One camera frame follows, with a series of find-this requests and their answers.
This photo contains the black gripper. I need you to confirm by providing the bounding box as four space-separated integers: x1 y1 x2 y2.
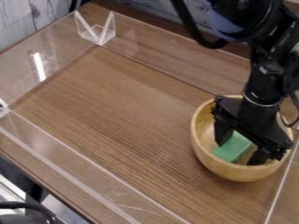
210 95 293 165

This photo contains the green rectangular block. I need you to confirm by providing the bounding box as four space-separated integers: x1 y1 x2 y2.
212 131 254 164

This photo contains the brown wooden bowl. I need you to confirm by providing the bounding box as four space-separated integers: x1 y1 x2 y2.
190 98 293 182

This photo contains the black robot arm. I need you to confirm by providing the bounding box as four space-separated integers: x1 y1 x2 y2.
170 0 299 165

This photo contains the clear acrylic tray wall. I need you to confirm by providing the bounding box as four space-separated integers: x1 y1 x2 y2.
0 99 190 224

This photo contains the clear acrylic corner bracket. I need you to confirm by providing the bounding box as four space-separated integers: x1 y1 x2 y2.
73 11 116 46

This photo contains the black metal table frame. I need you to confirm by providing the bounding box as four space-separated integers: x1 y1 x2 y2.
0 157 65 224

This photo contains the black cable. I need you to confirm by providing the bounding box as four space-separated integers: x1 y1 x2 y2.
0 199 56 224

